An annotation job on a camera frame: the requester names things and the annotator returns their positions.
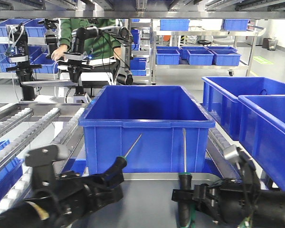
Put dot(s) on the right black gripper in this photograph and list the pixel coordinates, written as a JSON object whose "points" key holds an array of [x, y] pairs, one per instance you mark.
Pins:
{"points": [[226, 200]]}

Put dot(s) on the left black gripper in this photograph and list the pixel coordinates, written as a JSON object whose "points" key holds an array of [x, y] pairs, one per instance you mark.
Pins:
{"points": [[67, 187]]}

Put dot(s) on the green black screwdriver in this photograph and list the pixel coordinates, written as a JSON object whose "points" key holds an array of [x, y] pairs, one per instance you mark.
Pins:
{"points": [[113, 176], [186, 211]]}

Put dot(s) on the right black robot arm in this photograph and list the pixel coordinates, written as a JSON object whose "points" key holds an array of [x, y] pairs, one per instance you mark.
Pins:
{"points": [[269, 211]]}

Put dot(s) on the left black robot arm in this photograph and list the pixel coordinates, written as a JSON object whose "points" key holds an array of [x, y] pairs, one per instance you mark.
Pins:
{"points": [[30, 213]]}

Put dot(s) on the grey metal tray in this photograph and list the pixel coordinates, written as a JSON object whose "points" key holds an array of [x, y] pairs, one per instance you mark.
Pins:
{"points": [[146, 203]]}

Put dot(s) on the blue bin right front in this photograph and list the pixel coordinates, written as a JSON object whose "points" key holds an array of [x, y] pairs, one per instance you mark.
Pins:
{"points": [[262, 133]]}

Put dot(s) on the blue bin centre on rack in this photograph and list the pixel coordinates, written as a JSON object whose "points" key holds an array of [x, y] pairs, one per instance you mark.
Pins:
{"points": [[158, 128]]}

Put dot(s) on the background black robot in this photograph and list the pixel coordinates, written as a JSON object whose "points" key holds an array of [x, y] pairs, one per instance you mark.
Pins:
{"points": [[76, 63]]}

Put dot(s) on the person in green jacket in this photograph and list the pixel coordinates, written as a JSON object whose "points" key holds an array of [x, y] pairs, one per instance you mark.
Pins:
{"points": [[86, 32]]}

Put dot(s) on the steel cart with blue bins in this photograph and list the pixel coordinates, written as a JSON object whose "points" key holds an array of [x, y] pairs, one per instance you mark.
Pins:
{"points": [[194, 47]]}

